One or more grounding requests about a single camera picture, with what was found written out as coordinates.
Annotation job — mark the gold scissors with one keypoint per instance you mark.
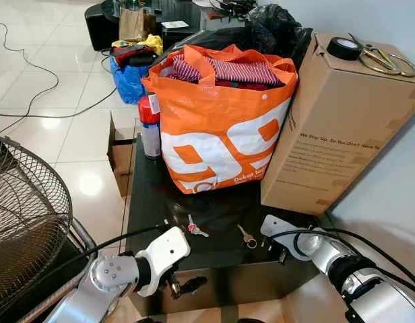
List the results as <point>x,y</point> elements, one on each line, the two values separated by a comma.
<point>373,55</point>

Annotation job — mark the white paper sheet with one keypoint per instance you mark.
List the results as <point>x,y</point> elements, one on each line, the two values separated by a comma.
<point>174,24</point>

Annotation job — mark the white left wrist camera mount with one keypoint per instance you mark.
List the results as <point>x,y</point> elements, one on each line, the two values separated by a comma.
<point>164,252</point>

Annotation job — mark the chrome fan stand tube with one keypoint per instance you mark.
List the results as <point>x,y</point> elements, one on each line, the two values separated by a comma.
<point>86,239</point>

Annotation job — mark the orange white shopping bag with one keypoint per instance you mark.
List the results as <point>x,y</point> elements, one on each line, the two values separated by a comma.
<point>221,134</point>

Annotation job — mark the tall brown cardboard box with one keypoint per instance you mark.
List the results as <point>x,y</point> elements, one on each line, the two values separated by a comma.
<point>342,121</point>

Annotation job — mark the yellow cloth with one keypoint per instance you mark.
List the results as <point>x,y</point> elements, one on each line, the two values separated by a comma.
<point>152,44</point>

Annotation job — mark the red dark clothing bundle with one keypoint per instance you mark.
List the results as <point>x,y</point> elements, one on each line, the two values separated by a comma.
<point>130,55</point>

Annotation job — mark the red white spray can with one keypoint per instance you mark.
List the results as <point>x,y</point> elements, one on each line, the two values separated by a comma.
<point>149,124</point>

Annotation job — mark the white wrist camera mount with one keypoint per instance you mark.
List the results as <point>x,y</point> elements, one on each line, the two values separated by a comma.
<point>164,252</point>
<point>281,227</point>

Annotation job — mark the black low table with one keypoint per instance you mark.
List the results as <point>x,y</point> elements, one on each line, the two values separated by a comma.
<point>214,269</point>

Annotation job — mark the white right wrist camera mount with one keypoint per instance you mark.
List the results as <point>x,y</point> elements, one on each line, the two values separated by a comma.
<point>281,227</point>

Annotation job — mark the brown paper bag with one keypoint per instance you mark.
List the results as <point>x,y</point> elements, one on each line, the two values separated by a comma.
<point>135,25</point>

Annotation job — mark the blue plastic bag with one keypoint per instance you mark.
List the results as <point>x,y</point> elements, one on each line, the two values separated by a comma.
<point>126,81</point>

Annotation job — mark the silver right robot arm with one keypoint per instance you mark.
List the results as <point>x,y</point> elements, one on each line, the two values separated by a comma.
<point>359,282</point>

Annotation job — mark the black garbage bag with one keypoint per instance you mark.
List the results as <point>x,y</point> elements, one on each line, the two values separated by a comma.
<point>275,27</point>

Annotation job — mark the red white striped cloth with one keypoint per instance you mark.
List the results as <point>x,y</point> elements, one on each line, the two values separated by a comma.
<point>241,70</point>

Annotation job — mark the black glass table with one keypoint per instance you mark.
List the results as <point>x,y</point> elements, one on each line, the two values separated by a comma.
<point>194,13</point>

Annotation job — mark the black tape roll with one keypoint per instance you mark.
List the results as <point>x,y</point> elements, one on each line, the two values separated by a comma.
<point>343,48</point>

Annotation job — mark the black speaker box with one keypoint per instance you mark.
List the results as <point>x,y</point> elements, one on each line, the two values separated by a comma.
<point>100,27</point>

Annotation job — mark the small brown cardboard box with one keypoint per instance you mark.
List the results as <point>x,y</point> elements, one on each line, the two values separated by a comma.
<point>120,161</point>

